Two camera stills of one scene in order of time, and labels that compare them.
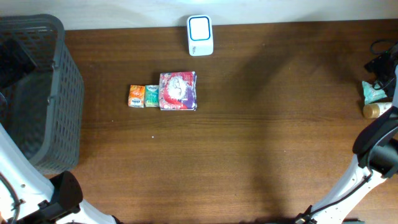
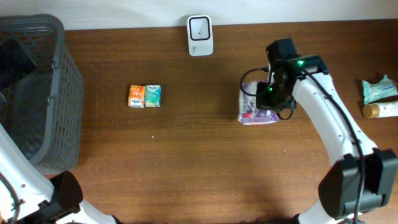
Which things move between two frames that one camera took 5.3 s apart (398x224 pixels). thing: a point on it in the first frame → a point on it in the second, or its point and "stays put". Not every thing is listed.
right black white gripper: (377, 64) → (265, 100)
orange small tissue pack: (136, 98) stays put
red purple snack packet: (178, 90) → (249, 112)
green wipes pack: (372, 94) stays put
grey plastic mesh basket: (41, 92) stays put
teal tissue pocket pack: (152, 96) stays put
